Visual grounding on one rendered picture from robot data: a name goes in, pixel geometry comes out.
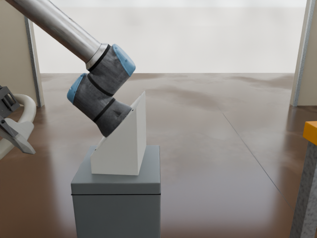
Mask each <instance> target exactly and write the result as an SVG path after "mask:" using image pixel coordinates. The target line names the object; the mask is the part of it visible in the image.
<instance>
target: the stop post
mask: <svg viewBox="0 0 317 238"><path fill-rule="evenodd" d="M303 137H304V138H305V139H307V140H308V146H307V151H306V156H305V161H304V165H303V170H302V175H301V180H300V186H299V191H298V196H297V201H296V206H295V211H294V216H293V220H292V227H291V232H290V236H289V238H314V236H315V232H316V228H317V121H306V122H305V127H304V131H303Z"/></svg>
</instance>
